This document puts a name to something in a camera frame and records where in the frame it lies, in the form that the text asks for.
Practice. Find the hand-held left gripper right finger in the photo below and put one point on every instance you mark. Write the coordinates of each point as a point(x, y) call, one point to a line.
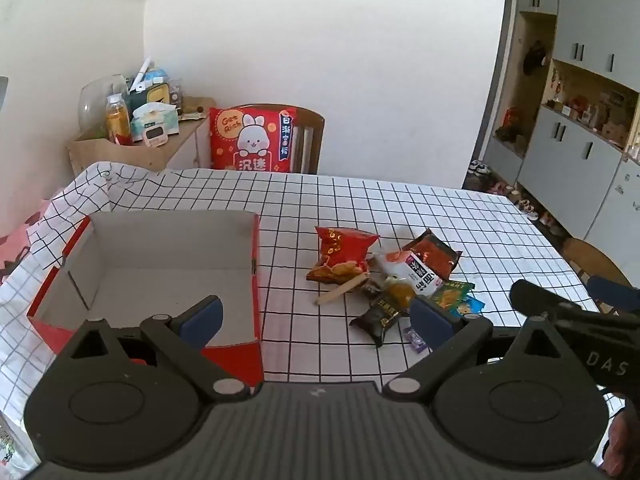
point(431, 324)

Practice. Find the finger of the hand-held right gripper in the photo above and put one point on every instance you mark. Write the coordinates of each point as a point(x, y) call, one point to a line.
point(535, 297)

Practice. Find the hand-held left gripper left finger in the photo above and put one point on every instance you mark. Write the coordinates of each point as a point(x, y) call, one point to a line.
point(202, 319)

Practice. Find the green snack packet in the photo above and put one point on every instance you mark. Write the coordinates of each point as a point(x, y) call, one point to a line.
point(452, 294)

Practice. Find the blue cookie packet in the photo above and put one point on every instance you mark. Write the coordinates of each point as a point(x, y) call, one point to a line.
point(471, 306)

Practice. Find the amber jelly packet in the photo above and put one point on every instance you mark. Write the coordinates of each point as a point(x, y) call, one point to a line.
point(400, 291)

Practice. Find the black snack packet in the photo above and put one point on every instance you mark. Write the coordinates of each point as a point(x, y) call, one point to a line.
point(377, 319)

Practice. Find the white snack packet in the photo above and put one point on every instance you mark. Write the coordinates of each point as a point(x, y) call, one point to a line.
point(415, 270)

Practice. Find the small brown snack packet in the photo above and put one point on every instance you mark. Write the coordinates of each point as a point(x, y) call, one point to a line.
point(371, 287)

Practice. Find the dark orange snack packet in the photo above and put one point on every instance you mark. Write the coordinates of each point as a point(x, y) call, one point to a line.
point(434, 251)

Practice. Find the red cardboard box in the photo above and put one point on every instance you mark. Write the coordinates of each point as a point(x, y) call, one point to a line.
point(150, 250)

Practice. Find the red chips packet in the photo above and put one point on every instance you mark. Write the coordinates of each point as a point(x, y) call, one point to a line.
point(340, 252)

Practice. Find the person's right hand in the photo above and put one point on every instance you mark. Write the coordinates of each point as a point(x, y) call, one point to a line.
point(625, 440)

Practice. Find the small purple candy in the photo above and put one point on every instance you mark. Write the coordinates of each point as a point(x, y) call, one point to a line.
point(416, 337)

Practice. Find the dark blue cloth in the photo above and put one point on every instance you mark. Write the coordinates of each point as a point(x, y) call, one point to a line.
point(615, 292)

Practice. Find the brown round-back chair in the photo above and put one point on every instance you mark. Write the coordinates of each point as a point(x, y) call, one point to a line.
point(595, 262)

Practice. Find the wooden stick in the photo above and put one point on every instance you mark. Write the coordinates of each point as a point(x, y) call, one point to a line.
point(340, 292)

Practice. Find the black white shoes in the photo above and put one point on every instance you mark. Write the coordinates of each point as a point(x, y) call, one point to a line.
point(479, 167)

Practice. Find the white checked tablecloth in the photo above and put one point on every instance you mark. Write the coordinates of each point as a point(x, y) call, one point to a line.
point(350, 200)

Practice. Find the wooden side shelf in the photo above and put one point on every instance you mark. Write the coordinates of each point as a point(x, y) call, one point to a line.
point(185, 137)

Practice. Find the red rabbit cushion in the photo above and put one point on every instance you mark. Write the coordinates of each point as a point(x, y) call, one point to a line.
point(252, 140)

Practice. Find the white timer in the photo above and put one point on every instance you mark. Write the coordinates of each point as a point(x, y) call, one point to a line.
point(150, 133)

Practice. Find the pink cloth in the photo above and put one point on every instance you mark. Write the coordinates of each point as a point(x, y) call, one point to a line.
point(15, 245)

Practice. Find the tissue pack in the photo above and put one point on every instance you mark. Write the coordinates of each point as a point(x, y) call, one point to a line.
point(155, 116)

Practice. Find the wooden chair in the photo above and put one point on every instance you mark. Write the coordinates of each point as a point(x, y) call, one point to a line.
point(311, 140)

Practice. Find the orange drink bottle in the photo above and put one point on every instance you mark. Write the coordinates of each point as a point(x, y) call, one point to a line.
point(117, 120)

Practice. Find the yellow clock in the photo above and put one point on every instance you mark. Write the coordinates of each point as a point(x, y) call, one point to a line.
point(157, 94)

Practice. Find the printed packet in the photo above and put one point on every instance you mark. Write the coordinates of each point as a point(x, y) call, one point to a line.
point(7, 442)

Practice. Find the grey wall cabinet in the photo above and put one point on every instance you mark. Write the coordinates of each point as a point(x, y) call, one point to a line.
point(580, 160)

